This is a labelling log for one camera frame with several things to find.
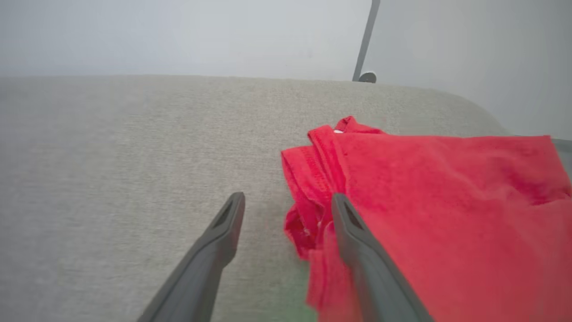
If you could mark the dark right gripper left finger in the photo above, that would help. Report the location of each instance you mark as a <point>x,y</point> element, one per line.
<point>210,255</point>

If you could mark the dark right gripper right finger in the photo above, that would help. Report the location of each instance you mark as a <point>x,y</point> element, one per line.
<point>375,277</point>

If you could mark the red garment with white stripes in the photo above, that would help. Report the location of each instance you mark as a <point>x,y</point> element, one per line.
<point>447,201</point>

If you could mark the grey fabric sofa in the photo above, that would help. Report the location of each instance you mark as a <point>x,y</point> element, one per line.
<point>134,156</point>

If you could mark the dark grey metal pole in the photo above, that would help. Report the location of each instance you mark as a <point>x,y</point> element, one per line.
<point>366,36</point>

